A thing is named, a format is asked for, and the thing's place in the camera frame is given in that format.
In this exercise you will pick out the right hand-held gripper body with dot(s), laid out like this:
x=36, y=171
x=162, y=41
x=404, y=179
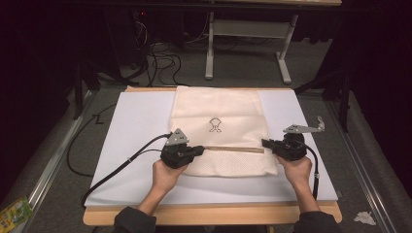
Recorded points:
x=291, y=149

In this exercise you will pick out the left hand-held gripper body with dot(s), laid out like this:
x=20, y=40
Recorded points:
x=176, y=155

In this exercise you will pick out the cream mesh laundry bag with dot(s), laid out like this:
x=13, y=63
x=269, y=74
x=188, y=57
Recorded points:
x=223, y=106

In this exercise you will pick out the person's right hand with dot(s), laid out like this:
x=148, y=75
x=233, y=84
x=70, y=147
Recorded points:
x=298, y=173

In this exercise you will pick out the person's left hand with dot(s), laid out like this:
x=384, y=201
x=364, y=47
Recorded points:
x=166, y=179

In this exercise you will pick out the small white plastic scrap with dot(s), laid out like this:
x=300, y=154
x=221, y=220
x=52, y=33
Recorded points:
x=321, y=122

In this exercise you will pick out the white foam mat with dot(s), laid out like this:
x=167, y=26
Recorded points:
x=139, y=119

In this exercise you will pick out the black stand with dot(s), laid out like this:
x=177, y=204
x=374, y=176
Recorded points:
x=81, y=84
x=343, y=93

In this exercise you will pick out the crumpled white tissue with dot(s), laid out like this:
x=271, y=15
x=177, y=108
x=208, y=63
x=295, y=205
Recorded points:
x=365, y=218

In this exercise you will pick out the green printed packet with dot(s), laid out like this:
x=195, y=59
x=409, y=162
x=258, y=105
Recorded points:
x=14, y=215

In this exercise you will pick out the metal floor rail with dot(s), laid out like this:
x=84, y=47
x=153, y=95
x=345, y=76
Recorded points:
x=48, y=170
x=359, y=171

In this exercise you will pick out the white metal desk frame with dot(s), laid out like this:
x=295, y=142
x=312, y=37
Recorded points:
x=249, y=29

